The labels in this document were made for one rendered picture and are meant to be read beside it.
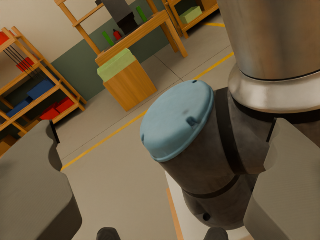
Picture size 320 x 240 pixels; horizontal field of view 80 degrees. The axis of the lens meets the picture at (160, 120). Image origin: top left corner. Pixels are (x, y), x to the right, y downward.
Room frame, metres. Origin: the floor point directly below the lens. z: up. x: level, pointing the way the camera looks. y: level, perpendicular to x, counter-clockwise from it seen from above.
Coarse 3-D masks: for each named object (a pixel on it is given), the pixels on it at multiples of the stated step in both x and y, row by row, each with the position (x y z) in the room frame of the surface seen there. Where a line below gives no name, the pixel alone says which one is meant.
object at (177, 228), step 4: (168, 188) 0.41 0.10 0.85; (168, 192) 0.40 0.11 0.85; (168, 196) 0.39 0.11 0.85; (172, 200) 0.37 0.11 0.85; (172, 204) 0.36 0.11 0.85; (172, 208) 0.35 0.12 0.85; (172, 212) 0.34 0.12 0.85; (172, 216) 0.33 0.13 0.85; (176, 216) 0.32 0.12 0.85; (176, 220) 0.31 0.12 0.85; (176, 224) 0.30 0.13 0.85; (176, 228) 0.29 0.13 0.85; (176, 232) 0.29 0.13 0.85; (180, 232) 0.28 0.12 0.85; (180, 236) 0.27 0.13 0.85
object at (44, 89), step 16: (0, 32) 4.84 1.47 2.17; (16, 32) 5.23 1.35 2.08; (0, 48) 4.79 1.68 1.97; (32, 48) 5.23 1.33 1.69; (32, 64) 4.85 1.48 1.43; (48, 64) 5.23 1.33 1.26; (16, 80) 4.82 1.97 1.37; (48, 80) 4.83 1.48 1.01; (64, 80) 5.23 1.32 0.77; (0, 96) 5.41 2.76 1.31; (32, 96) 4.91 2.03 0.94; (80, 96) 5.23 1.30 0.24; (0, 112) 4.95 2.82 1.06; (16, 112) 4.98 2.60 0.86; (48, 112) 4.92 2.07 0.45; (64, 112) 4.83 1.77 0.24; (0, 128) 4.94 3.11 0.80; (0, 144) 5.11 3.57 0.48
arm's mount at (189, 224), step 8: (168, 176) 0.34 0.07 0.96; (176, 184) 0.31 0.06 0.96; (176, 192) 0.29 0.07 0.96; (176, 200) 0.27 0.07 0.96; (184, 200) 0.26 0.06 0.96; (176, 208) 0.26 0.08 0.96; (184, 208) 0.25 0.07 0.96; (184, 216) 0.23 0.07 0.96; (192, 216) 0.23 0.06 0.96; (184, 224) 0.22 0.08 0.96; (192, 224) 0.21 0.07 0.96; (200, 224) 0.20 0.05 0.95; (184, 232) 0.21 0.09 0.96; (192, 232) 0.20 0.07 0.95; (200, 232) 0.19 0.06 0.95; (232, 232) 0.16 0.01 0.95; (240, 232) 0.16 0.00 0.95; (248, 232) 0.15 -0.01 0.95
